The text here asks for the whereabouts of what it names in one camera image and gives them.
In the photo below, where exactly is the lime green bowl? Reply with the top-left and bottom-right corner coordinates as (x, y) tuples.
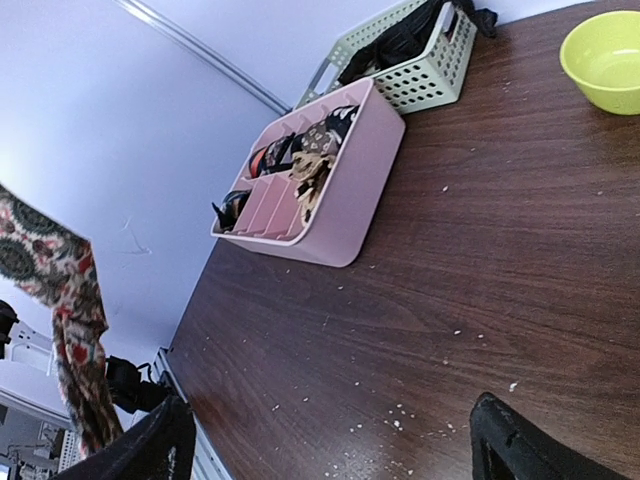
(559, 10), (639, 116)

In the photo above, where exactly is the floral paisley tie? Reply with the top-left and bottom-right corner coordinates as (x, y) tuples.
(1, 188), (123, 458)

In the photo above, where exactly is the leopard print rolled tie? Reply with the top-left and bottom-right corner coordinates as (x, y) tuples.
(289, 152), (336, 226)

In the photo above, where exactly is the brown dotted rolled tie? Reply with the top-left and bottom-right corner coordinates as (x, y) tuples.
(299, 120), (342, 156)

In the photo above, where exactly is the green perforated plastic basket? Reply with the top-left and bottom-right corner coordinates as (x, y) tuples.
(297, 1), (477, 115)

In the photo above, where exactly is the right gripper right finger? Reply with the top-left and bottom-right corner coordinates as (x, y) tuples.
(470, 392), (623, 480)

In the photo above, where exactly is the pink divided organizer box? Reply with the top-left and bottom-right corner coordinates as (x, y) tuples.
(211, 78), (406, 268)

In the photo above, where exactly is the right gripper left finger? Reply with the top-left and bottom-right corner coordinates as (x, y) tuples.
(59, 396), (196, 480)

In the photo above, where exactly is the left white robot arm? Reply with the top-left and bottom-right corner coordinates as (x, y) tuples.
(1, 301), (170, 426)

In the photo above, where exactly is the front aluminium rail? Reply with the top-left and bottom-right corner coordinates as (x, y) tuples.
(152, 347), (233, 480)

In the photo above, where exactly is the black tie in basket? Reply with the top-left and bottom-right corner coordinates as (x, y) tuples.
(337, 0), (499, 86)

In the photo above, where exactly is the black floral rolled tie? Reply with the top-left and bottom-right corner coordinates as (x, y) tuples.
(324, 105), (360, 144)

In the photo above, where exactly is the left aluminium frame post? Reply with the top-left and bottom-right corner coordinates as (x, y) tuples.
(114, 0), (292, 116)

